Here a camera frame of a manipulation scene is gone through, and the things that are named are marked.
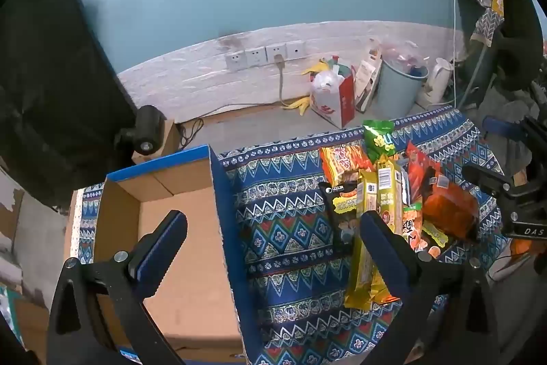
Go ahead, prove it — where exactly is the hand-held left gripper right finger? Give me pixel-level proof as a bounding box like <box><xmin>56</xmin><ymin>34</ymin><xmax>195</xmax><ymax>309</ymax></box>
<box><xmin>355</xmin><ymin>211</ymin><xmax>501</xmax><ymax>365</ymax></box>

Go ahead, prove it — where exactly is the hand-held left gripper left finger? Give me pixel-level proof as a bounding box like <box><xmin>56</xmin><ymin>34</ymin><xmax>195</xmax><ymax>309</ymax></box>
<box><xmin>46</xmin><ymin>210</ymin><xmax>189</xmax><ymax>365</ymax></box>

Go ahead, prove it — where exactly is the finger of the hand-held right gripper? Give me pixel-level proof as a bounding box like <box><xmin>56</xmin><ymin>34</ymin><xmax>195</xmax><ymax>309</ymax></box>
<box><xmin>463</xmin><ymin>165</ymin><xmax>520</xmax><ymax>199</ymax></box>
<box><xmin>482</xmin><ymin>115</ymin><xmax>535</xmax><ymax>140</ymax></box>

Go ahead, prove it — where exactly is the orange green rice cracker packet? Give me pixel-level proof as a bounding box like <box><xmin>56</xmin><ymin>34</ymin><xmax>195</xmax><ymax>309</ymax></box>
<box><xmin>401</xmin><ymin>203</ymin><xmax>425</xmax><ymax>252</ymax></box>

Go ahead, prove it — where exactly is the blue cardboard box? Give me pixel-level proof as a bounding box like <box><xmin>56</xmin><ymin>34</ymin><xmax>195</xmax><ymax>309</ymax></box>
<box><xmin>92</xmin><ymin>145</ymin><xmax>266</xmax><ymax>365</ymax></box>

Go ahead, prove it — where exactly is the black snack packet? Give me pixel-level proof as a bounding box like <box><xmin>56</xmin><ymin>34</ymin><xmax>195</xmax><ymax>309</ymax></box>
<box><xmin>318</xmin><ymin>180</ymin><xmax>360</xmax><ymax>257</ymax></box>

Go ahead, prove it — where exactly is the long yellow snack packet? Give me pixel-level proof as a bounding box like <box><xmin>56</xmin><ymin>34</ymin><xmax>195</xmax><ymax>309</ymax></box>
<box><xmin>371</xmin><ymin>157</ymin><xmax>404</xmax><ymax>303</ymax></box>
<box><xmin>344</xmin><ymin>170</ymin><xmax>381</xmax><ymax>311</ymax></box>

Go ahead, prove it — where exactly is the orange crinkled snack packet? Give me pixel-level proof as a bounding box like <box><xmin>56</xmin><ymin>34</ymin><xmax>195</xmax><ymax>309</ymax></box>
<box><xmin>421</xmin><ymin>174</ymin><xmax>480</xmax><ymax>242</ymax></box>

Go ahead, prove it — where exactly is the small yellow green packet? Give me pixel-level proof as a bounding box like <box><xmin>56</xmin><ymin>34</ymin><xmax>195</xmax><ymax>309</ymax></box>
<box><xmin>422</xmin><ymin>220</ymin><xmax>449</xmax><ymax>248</ymax></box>

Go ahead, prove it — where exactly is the red snack packet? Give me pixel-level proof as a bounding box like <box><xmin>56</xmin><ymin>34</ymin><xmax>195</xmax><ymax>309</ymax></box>
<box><xmin>405</xmin><ymin>142</ymin><xmax>443</xmax><ymax>203</ymax></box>

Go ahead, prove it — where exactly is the white electric kettle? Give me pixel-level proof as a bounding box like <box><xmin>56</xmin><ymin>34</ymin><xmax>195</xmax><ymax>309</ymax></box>
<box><xmin>416</xmin><ymin>58</ymin><xmax>454</xmax><ymax>109</ymax></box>

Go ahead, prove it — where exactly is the orange noodle snack packet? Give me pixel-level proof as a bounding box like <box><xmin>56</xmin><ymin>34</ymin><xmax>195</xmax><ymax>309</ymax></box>
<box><xmin>320</xmin><ymin>143</ymin><xmax>377</xmax><ymax>184</ymax></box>

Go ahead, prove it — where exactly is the green snack packet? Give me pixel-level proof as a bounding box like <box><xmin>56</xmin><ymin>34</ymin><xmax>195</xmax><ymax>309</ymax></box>
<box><xmin>362</xmin><ymin>119</ymin><xmax>396</xmax><ymax>162</ymax></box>

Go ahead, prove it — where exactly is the patterned blue blanket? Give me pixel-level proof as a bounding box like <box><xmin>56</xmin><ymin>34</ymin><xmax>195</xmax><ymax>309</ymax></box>
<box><xmin>70</xmin><ymin>106</ymin><xmax>520</xmax><ymax>365</ymax></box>

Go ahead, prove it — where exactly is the black chair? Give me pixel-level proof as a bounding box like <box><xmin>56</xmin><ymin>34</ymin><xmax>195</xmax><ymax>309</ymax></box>
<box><xmin>489</xmin><ymin>0</ymin><xmax>544</xmax><ymax>92</ymax></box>

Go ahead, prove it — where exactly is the grey chevron cloth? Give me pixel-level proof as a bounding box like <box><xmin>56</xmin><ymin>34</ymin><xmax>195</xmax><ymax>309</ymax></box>
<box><xmin>470</xmin><ymin>8</ymin><xmax>507</xmax><ymax>47</ymax></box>

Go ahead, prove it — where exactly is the light blue trash bin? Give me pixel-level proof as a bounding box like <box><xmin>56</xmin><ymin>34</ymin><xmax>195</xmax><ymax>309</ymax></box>
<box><xmin>375</xmin><ymin>59</ymin><xmax>429</xmax><ymax>121</ymax></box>

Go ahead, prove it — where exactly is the white red paper bag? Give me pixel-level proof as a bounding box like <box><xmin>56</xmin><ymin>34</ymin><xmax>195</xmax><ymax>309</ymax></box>
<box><xmin>311</xmin><ymin>70</ymin><xmax>356</xmax><ymax>130</ymax></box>

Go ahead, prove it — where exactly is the flattened white brown carton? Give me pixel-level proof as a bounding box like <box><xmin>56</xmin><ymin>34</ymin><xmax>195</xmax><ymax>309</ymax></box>
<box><xmin>356</xmin><ymin>44</ymin><xmax>383</xmax><ymax>112</ymax></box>

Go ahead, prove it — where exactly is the banana peel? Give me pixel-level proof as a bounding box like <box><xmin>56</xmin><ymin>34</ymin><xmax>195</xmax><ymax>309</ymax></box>
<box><xmin>282</xmin><ymin>95</ymin><xmax>312</xmax><ymax>117</ymax></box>
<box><xmin>301</xmin><ymin>61</ymin><xmax>332</xmax><ymax>76</ymax></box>

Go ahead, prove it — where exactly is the white plastic bag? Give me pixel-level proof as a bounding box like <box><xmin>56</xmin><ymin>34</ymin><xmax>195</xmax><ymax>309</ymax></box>
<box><xmin>311</xmin><ymin>70</ymin><xmax>345</xmax><ymax>94</ymax></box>

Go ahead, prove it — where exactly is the dark cloth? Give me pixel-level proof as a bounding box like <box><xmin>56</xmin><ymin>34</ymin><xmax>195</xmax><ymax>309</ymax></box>
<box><xmin>0</xmin><ymin>0</ymin><xmax>139</xmax><ymax>205</ymax></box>

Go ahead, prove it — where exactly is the black cable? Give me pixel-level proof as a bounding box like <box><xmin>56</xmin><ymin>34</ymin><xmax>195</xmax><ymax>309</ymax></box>
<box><xmin>177</xmin><ymin>118</ymin><xmax>205</xmax><ymax>149</ymax></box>

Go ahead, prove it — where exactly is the grey plug with cable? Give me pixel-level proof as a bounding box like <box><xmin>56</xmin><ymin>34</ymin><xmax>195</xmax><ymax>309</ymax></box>
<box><xmin>273</xmin><ymin>54</ymin><xmax>295</xmax><ymax>107</ymax></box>

